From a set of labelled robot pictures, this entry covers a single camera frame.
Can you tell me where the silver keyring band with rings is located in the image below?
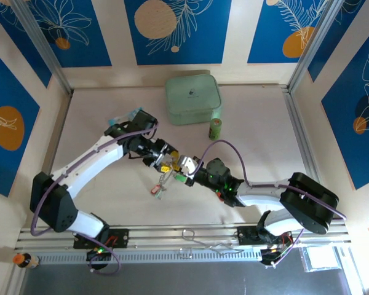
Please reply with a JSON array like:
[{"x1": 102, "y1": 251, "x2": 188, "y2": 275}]
[{"x1": 158, "y1": 170, "x2": 175, "y2": 193}]

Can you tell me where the light blue wipes packet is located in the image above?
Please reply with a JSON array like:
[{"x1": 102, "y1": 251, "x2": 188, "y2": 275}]
[{"x1": 108, "y1": 108, "x2": 141, "y2": 125}]

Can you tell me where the small green bottle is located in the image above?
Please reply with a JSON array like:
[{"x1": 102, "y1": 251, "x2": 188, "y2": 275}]
[{"x1": 207, "y1": 118, "x2": 223, "y2": 141}]

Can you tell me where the mint green zip case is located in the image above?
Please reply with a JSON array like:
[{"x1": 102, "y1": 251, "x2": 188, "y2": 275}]
[{"x1": 164, "y1": 73, "x2": 223, "y2": 126}]

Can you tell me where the clear plastic bag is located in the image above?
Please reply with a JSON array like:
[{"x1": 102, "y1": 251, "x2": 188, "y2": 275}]
[{"x1": 300, "y1": 245, "x2": 342, "y2": 273}]

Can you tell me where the bottle with orange cap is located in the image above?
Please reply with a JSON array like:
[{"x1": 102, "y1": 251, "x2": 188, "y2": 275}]
[{"x1": 12, "y1": 252, "x2": 40, "y2": 270}]

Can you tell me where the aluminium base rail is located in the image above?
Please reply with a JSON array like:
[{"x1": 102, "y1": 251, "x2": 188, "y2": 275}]
[{"x1": 17, "y1": 226, "x2": 348, "y2": 251}]

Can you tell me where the bent metal wire hook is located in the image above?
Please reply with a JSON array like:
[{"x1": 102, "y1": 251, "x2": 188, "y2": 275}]
[{"x1": 178, "y1": 229, "x2": 245, "y2": 259}]

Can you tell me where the aluminium table side rail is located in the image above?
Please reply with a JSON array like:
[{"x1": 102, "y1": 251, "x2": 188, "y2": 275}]
[
  {"x1": 36, "y1": 92, "x2": 74, "y2": 200},
  {"x1": 282, "y1": 87, "x2": 325, "y2": 205}
]

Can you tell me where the grey perforated cable duct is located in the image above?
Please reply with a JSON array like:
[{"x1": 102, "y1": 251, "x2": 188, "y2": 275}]
[{"x1": 36, "y1": 248, "x2": 302, "y2": 264}]

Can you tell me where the right controller board with wires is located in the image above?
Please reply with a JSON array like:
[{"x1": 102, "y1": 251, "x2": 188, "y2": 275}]
[{"x1": 260, "y1": 247, "x2": 285, "y2": 267}]

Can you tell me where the controller board with wires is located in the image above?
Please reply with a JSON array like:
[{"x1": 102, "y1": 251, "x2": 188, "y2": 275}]
[
  {"x1": 260, "y1": 247, "x2": 285, "y2": 267},
  {"x1": 85, "y1": 247, "x2": 111, "y2": 262}
]

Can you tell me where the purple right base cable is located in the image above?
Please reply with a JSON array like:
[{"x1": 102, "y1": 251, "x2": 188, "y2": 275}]
[{"x1": 264, "y1": 229, "x2": 305, "y2": 269}]

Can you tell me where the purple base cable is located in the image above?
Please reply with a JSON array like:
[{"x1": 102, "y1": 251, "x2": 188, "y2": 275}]
[
  {"x1": 88, "y1": 245, "x2": 122, "y2": 276},
  {"x1": 264, "y1": 229, "x2": 305, "y2": 269}
]

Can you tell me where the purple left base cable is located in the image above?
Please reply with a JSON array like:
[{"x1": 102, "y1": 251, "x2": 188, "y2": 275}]
[{"x1": 88, "y1": 245, "x2": 122, "y2": 276}]

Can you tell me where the left controller board with wires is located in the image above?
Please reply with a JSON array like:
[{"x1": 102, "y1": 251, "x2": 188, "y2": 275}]
[{"x1": 85, "y1": 247, "x2": 111, "y2": 262}]

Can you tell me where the aluminium frame post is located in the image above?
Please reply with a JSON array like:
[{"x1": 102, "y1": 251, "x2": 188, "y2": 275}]
[
  {"x1": 287, "y1": 0, "x2": 342, "y2": 93},
  {"x1": 10, "y1": 0, "x2": 74, "y2": 95}
]

